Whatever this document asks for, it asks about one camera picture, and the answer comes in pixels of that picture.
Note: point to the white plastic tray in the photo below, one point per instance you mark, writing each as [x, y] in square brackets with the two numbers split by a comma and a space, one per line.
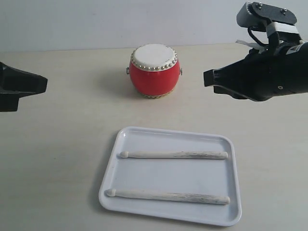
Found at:
[199, 176]

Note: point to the wooden drumstick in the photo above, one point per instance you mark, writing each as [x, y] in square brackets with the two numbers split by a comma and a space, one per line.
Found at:
[177, 154]
[164, 196]

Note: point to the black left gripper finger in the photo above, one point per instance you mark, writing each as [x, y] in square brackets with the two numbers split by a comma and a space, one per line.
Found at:
[22, 82]
[9, 101]

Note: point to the small red drum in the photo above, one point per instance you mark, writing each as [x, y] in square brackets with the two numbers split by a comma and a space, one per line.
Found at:
[154, 70]

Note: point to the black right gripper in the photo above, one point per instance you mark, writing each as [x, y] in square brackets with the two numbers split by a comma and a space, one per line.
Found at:
[259, 77]

